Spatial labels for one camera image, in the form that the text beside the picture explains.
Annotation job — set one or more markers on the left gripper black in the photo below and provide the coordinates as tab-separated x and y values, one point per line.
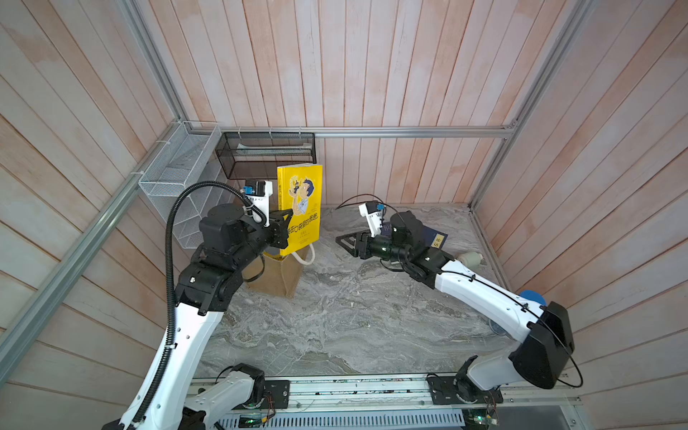
279	227

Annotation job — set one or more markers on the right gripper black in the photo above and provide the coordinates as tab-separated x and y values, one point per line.
364	246

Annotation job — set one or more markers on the yellow book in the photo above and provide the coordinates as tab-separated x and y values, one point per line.
300	189

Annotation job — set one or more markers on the brown canvas tote bag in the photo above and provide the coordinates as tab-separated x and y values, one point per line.
277	276

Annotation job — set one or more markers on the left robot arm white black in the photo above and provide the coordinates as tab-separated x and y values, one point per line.
197	302

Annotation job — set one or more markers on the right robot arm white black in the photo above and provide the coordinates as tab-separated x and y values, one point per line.
542	333

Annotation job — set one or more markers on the small blue book far right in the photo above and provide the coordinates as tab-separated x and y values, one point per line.
434	238

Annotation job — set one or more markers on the white tape roll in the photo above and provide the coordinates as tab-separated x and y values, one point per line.
471	260

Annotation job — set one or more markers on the clear tube blue cap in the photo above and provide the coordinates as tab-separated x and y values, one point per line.
533	296

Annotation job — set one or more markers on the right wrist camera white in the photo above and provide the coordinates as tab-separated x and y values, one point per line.
373	213

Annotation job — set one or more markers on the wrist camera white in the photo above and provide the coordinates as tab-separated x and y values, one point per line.
373	213
259	192

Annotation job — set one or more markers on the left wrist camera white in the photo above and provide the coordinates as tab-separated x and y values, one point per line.
259	192

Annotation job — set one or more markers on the black mesh wall basket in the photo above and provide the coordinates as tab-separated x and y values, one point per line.
257	155

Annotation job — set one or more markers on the white wire mesh shelf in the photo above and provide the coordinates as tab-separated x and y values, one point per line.
186	156

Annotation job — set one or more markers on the aluminium frame bar back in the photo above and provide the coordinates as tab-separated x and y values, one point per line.
383	132

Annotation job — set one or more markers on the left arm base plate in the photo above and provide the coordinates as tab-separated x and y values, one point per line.
271	392

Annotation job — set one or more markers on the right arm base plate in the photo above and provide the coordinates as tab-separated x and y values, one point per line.
448	390

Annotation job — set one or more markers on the aluminium rail front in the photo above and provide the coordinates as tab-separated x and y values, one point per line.
365	392

